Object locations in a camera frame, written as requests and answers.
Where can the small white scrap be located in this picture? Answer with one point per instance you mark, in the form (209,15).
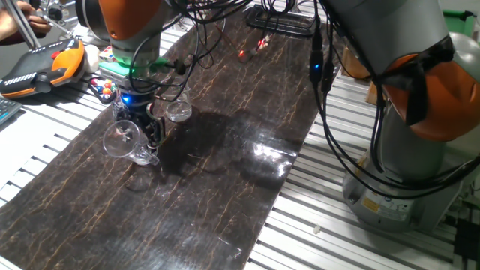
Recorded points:
(317,229)

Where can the small circuit board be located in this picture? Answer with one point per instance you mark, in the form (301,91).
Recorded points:
(255,48)

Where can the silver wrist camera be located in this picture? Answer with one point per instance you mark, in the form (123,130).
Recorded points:
(114,78)

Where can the clear glass beaker with spout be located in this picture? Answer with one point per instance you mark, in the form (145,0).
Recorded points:
(179,110)

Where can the person's hand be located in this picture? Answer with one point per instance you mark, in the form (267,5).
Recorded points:
(15,20)

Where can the maroon sleeved forearm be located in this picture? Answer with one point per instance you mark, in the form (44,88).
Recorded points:
(15,39)

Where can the aluminium pole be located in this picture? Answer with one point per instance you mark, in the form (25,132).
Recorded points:
(23,26)

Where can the green flange adapter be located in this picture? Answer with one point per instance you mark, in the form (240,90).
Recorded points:
(112,67)

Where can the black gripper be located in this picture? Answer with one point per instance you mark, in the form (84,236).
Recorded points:
(137,108)

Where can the black triangle ball rack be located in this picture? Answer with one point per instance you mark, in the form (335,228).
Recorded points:
(101,90)

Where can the dark marble pattern mat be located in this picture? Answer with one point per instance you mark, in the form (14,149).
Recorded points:
(225,180)

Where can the green mini pool table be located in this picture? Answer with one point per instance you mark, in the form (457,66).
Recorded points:
(455,22)

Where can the orange black teach pendant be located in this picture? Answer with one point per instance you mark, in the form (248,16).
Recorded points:
(37,71)

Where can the thin grey rod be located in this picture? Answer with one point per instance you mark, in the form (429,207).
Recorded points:
(56,23)

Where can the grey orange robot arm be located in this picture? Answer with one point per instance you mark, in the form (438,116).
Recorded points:
(405,150)

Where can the black keyboard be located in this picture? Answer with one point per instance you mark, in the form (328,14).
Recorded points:
(7,110)

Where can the black clamp frame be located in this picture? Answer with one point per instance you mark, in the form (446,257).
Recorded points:
(285,26)

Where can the white egg shaped object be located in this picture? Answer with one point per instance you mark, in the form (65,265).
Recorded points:
(92,58)

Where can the brown cardboard box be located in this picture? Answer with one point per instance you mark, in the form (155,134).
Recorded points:
(354,65)
(371,93)

